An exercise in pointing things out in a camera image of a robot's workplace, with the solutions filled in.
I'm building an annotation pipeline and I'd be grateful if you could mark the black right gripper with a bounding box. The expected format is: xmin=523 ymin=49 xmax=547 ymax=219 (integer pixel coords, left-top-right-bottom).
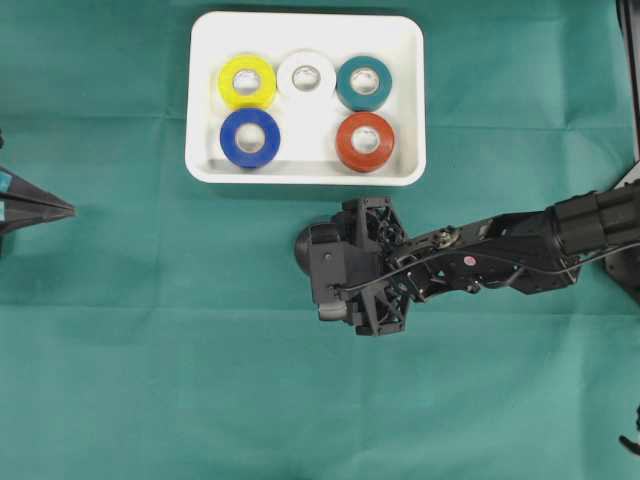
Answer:
xmin=339 ymin=197 xmax=435 ymax=336

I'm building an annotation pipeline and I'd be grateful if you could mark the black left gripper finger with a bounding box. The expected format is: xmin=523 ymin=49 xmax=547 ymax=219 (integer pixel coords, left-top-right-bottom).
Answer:
xmin=1 ymin=167 xmax=70 ymax=210
xmin=1 ymin=202 xmax=75 ymax=246

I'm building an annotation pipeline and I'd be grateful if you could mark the red tape roll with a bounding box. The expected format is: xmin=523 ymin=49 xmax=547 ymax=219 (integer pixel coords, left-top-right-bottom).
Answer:
xmin=336 ymin=112 xmax=395 ymax=173

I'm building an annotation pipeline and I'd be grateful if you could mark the green tape roll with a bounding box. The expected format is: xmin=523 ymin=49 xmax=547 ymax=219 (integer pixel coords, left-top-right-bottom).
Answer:
xmin=336 ymin=55 xmax=393 ymax=112

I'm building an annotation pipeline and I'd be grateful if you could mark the blue tape roll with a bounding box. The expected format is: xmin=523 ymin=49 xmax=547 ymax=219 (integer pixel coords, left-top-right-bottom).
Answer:
xmin=219 ymin=108 xmax=281 ymax=169

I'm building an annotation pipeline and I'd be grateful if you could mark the white tape roll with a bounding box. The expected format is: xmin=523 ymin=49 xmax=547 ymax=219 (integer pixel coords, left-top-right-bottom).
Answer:
xmin=277 ymin=50 xmax=336 ymax=102

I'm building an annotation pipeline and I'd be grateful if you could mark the yellow tape roll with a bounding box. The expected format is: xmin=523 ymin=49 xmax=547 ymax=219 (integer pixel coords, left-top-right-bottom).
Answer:
xmin=217 ymin=54 xmax=277 ymax=110

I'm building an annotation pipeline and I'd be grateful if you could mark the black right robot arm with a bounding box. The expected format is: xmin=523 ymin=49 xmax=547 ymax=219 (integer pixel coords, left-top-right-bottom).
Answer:
xmin=338 ymin=181 xmax=639 ymax=336

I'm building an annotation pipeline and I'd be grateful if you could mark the black tape roll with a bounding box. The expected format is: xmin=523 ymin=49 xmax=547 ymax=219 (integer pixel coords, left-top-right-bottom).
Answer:
xmin=294 ymin=224 xmax=319 ymax=276

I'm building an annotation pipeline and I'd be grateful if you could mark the white plastic case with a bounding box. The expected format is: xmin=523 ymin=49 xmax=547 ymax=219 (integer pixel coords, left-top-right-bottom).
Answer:
xmin=185 ymin=11 xmax=427 ymax=187

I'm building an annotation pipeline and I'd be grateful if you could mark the black clip at edge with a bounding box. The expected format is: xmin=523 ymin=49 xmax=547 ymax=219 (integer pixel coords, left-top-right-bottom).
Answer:
xmin=618 ymin=404 xmax=640 ymax=454

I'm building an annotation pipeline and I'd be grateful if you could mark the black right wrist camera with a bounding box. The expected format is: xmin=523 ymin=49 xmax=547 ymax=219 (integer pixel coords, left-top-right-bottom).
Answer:
xmin=307 ymin=223 xmax=377 ymax=325

